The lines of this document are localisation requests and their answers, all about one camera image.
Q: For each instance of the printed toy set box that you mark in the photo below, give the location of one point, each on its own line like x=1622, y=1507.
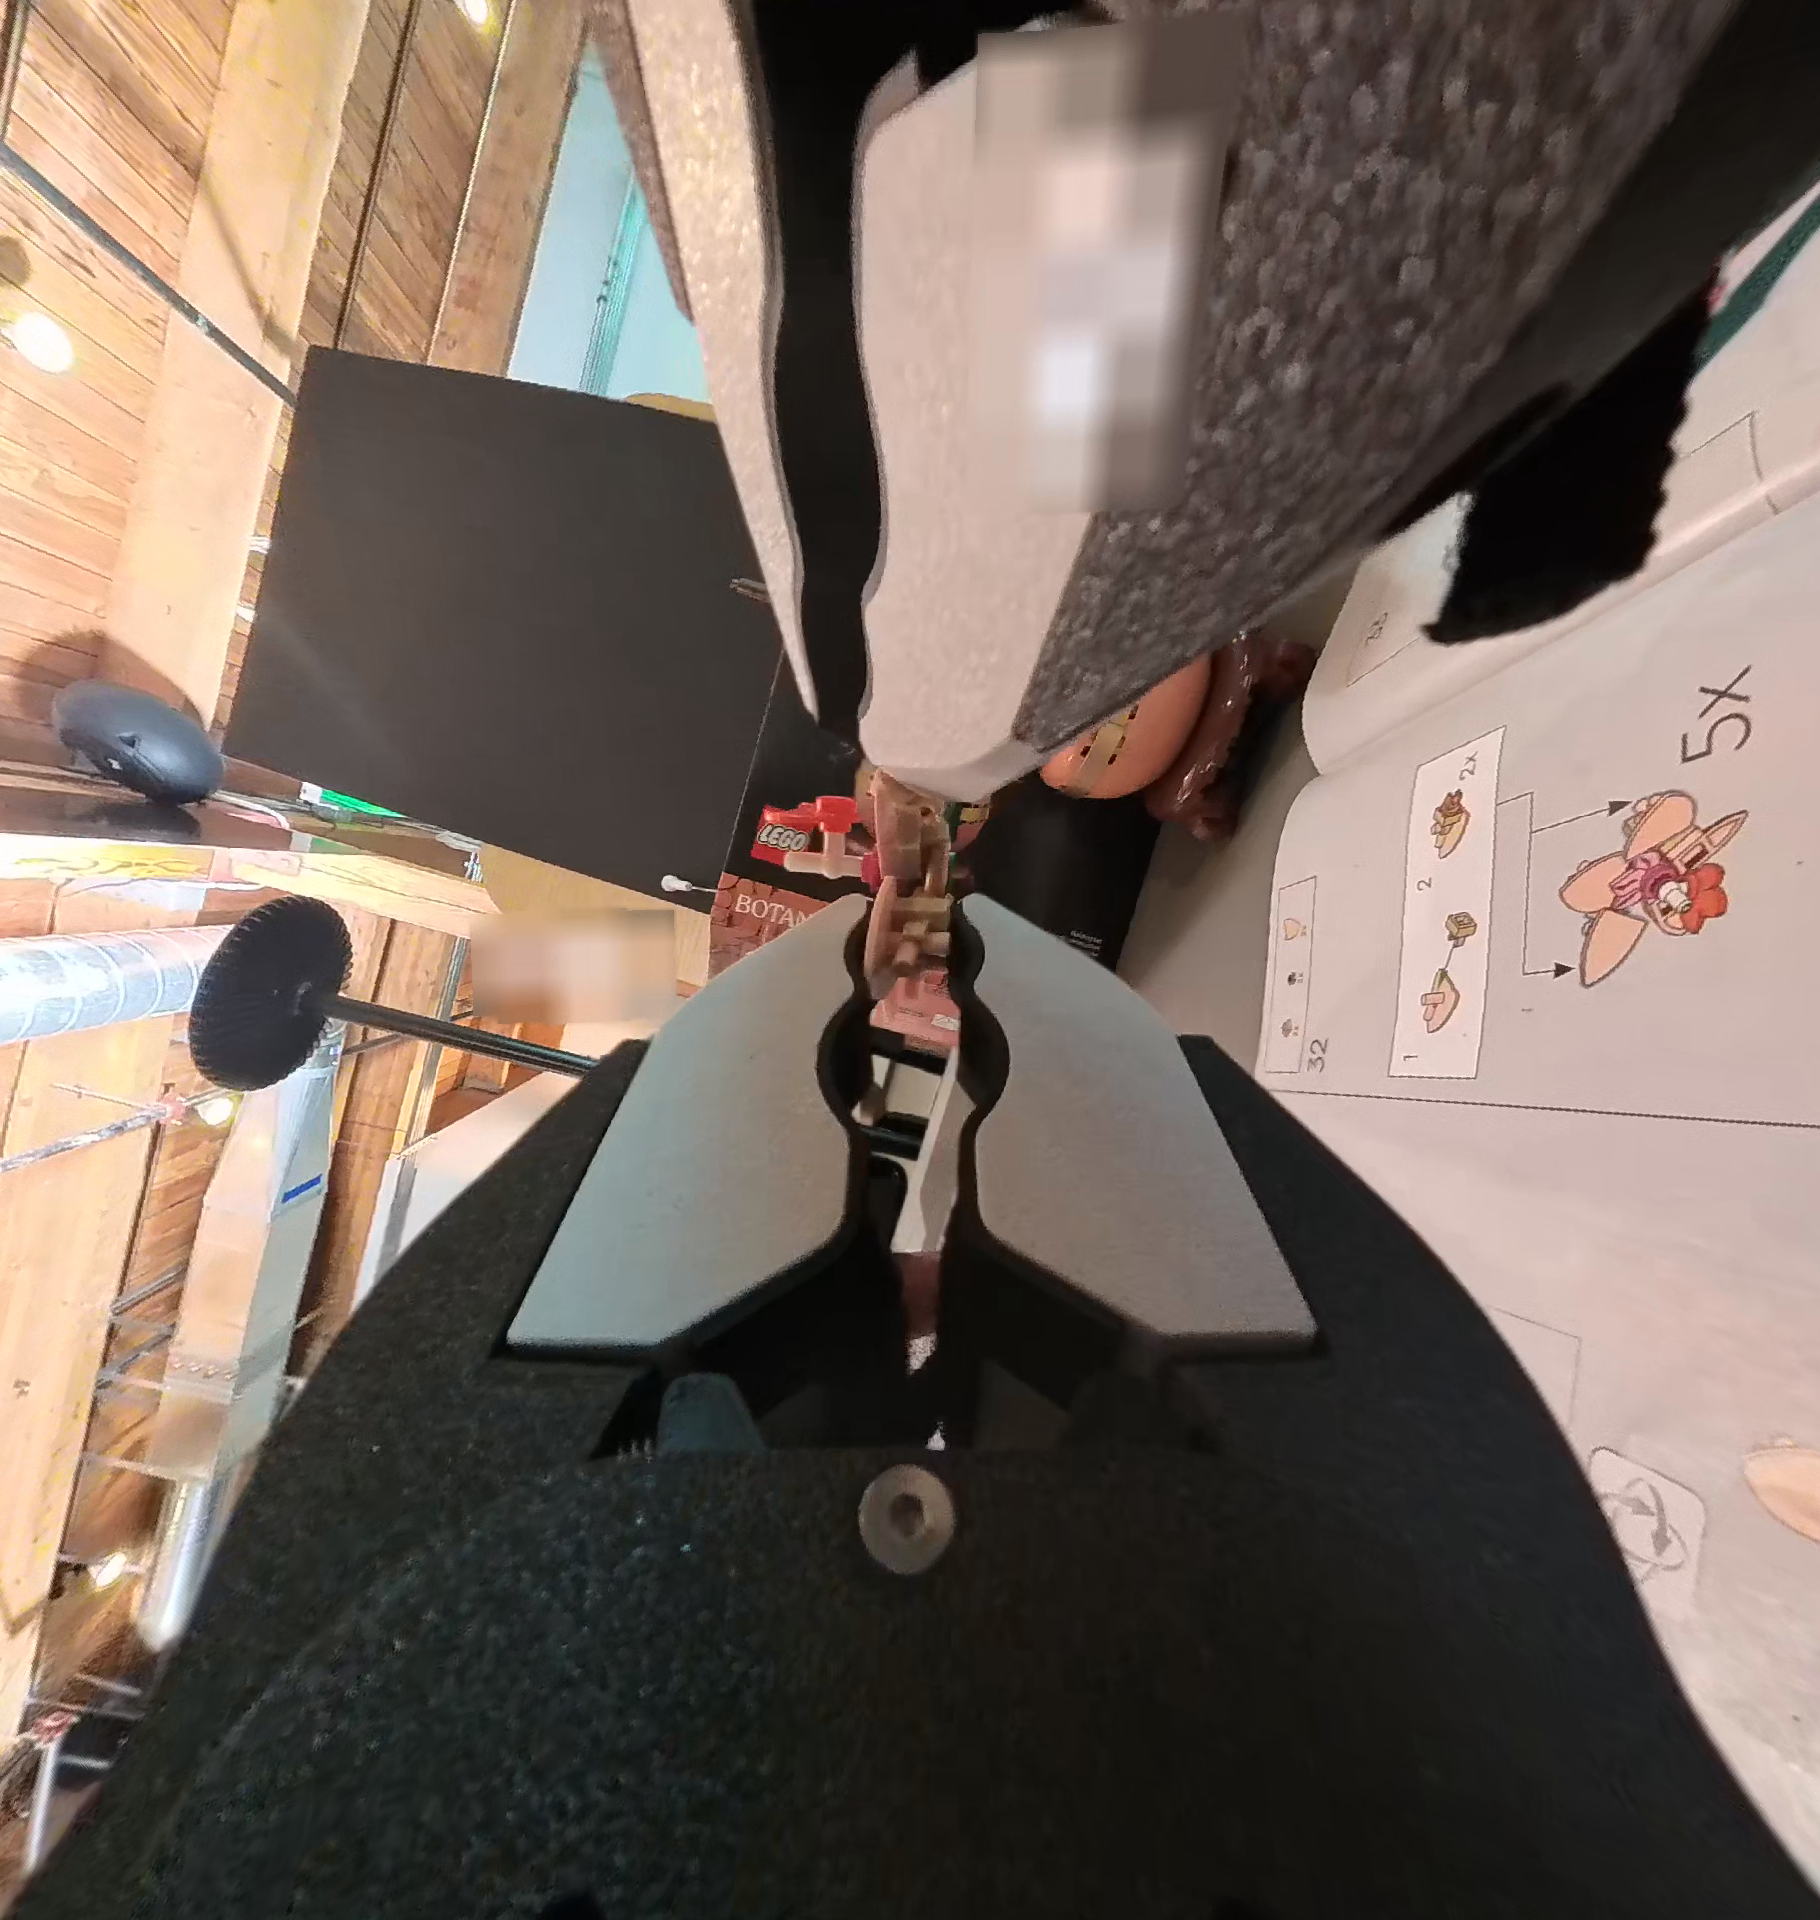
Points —
x=1077, y=884

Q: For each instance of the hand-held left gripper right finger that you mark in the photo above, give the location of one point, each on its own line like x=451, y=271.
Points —
x=1135, y=1185

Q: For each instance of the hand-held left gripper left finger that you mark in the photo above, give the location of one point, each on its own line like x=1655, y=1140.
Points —
x=669, y=1170

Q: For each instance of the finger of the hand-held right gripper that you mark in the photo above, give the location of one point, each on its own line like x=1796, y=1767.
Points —
x=939, y=645
x=730, y=301

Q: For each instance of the silver air duct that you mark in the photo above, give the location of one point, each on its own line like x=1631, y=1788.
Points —
x=69, y=983

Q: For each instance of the toy brick orchid plant pot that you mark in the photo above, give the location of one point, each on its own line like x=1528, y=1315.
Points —
x=1135, y=734

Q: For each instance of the ceiling light bulb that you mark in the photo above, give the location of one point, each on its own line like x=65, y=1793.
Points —
x=41, y=342

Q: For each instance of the black cardboard box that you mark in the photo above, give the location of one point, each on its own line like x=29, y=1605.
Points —
x=506, y=600

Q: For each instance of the building instruction booklet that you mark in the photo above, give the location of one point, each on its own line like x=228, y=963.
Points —
x=1675, y=1200

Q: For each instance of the toy brick orchid flower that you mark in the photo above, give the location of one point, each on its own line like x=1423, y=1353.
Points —
x=910, y=900

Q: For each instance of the black dome ceiling device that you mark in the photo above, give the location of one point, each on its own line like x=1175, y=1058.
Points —
x=136, y=742

